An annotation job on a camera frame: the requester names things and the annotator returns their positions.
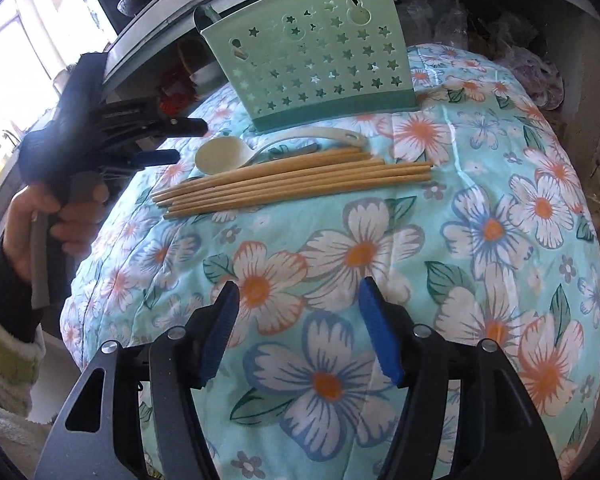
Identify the green star-perforated utensil holder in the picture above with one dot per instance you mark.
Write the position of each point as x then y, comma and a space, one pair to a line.
320, 65

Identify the window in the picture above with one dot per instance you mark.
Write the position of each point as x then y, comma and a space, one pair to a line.
10, 60

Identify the bundle of wooden chopsticks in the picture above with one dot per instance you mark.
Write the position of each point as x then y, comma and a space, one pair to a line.
300, 185

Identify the white spoon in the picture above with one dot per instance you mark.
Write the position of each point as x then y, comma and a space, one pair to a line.
220, 156

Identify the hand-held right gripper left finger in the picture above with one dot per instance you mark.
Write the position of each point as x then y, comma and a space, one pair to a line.
219, 332

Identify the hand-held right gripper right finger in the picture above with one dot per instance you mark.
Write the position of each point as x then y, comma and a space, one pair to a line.
380, 332

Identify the floral blanket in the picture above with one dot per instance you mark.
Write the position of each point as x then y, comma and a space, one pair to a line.
360, 260

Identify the pile of plastic bags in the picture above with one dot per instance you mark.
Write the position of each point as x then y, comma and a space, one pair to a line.
505, 45

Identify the person's left hand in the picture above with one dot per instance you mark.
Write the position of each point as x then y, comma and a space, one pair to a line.
17, 230

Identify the red mesh bundle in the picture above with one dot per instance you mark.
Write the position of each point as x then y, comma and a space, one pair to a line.
177, 92

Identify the person's left forearm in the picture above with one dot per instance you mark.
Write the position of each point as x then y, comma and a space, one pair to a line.
5, 340

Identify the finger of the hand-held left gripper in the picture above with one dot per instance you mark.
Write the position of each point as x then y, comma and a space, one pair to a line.
182, 126
157, 158

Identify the small white object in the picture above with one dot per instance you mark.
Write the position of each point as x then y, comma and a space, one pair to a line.
205, 77

